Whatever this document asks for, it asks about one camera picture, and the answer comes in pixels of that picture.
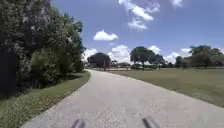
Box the grey paved path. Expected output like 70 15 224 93
20 68 224 128

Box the distant row of trees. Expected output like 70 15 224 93
87 45 224 71

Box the robot's own part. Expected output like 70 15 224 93
142 117 159 128
71 118 87 128

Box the grass field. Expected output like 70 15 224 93
99 67 224 108

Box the dense row of trees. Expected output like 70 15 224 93
0 0 87 99

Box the grass verge strip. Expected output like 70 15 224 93
0 70 92 128

